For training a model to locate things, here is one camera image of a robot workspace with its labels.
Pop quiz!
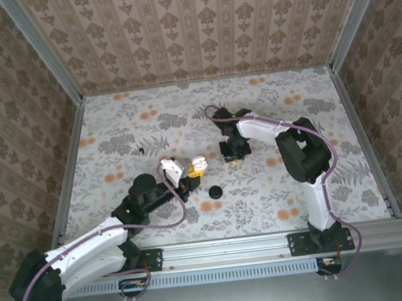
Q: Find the black round case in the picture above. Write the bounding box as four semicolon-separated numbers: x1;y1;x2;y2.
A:
207;184;225;201

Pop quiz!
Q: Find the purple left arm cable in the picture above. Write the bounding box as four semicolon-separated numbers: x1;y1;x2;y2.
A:
5;159;198;301

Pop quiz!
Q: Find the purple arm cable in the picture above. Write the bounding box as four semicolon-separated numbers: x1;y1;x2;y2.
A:
5;159;198;301
202;90;367;293

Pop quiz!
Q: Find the long aluminium base rail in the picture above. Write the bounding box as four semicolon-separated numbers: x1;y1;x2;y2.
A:
124;218;402;276

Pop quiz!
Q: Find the aluminium table edge rail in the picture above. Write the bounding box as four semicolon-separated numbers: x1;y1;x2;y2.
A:
34;97;100;253
328;61;402;223

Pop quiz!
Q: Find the black controller with wires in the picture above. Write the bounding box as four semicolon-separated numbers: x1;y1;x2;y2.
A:
315;255;345;276
117;276;153;299

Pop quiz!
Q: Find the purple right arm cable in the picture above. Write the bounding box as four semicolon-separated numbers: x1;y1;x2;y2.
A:
202;90;367;293

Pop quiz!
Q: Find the grey slotted cable duct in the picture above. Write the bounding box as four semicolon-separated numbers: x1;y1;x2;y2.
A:
72;257;321;298

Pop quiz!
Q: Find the aluminium corner post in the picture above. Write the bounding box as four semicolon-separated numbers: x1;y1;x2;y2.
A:
322;0;401;73
0;0;85;111

